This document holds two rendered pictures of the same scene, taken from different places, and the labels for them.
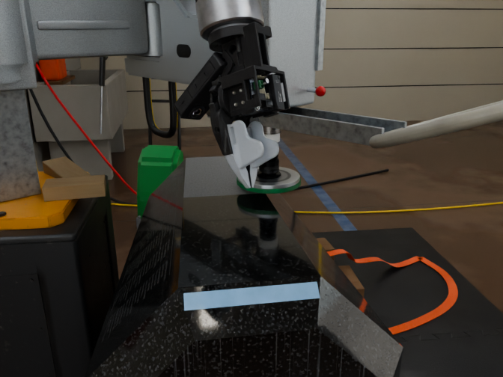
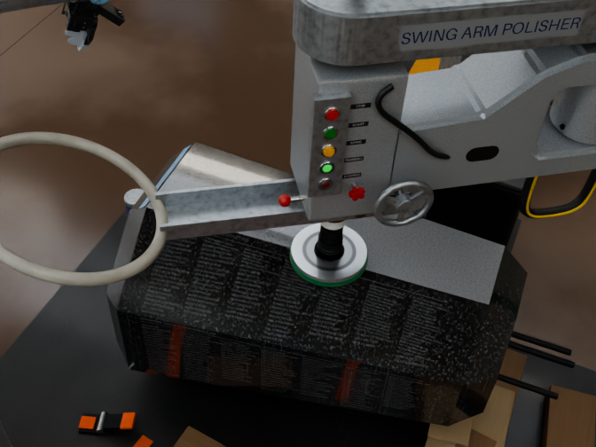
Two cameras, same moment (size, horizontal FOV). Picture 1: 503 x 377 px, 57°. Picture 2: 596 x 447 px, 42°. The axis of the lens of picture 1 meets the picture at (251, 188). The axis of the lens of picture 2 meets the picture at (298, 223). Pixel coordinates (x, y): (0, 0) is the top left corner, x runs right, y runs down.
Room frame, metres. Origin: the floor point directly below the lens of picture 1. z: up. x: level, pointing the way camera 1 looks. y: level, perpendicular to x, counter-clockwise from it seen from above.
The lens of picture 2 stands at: (2.10, -1.36, 2.47)
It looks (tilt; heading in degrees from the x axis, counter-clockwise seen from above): 47 degrees down; 118
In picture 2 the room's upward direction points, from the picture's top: 4 degrees clockwise
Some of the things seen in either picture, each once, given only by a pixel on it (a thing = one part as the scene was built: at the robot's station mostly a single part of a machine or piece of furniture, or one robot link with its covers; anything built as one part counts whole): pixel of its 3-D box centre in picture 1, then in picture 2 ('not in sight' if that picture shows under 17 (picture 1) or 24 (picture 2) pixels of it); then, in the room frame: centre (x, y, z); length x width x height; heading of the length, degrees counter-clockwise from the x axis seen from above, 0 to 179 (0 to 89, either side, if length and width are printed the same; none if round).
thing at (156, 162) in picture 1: (160, 170); not in sight; (2.91, 0.59, 0.43); 0.35 x 0.35 x 0.87; 82
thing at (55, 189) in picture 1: (75, 187); not in sight; (1.54, 0.62, 0.81); 0.20 x 0.10 x 0.05; 105
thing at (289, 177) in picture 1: (269, 176); (329, 251); (1.51, -0.06, 0.85); 0.21 x 0.21 x 0.01
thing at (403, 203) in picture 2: not in sight; (398, 193); (1.68, -0.07, 1.18); 0.15 x 0.10 x 0.15; 43
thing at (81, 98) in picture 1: (88, 121); not in sight; (4.46, 1.58, 0.43); 1.30 x 0.62 x 0.86; 8
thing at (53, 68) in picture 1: (54, 63); not in sight; (4.31, 1.77, 1.00); 0.50 x 0.22 x 0.33; 8
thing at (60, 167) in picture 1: (66, 169); not in sight; (1.75, 0.73, 0.80); 0.20 x 0.10 x 0.05; 47
